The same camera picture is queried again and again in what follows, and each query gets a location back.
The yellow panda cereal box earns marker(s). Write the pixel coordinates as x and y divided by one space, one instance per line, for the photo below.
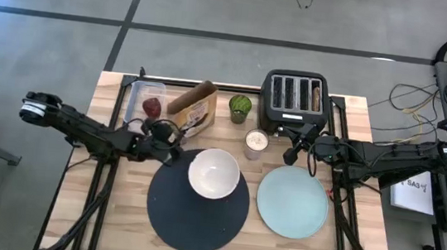
193 111

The brown toast slice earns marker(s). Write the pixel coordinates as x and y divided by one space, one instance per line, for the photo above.
316 98

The green plastic cup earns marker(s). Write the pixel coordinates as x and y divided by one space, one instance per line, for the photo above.
240 108

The black four-slot toaster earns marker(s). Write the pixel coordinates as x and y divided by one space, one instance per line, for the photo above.
292 120

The clear plastic container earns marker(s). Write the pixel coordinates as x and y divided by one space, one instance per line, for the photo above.
136 99

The light blue plate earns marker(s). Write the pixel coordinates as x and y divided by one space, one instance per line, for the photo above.
292 203

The white label sheet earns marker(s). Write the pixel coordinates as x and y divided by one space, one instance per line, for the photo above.
411 195

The red apple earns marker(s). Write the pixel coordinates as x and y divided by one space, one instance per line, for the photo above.
152 107

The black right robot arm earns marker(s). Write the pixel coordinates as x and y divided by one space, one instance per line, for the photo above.
390 157

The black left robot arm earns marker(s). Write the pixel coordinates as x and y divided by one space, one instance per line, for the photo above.
82 127

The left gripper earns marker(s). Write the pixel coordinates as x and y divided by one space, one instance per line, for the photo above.
150 144

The white ceramic bowl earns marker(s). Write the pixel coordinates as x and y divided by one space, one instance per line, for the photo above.
213 174

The dark round woven placemat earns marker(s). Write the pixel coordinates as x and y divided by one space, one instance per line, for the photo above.
180 220

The black aluminium table frame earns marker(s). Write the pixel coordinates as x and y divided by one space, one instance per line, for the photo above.
121 89

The glass of milk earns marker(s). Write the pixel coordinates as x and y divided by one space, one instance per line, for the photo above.
256 143

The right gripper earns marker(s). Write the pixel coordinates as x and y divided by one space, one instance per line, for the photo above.
318 145

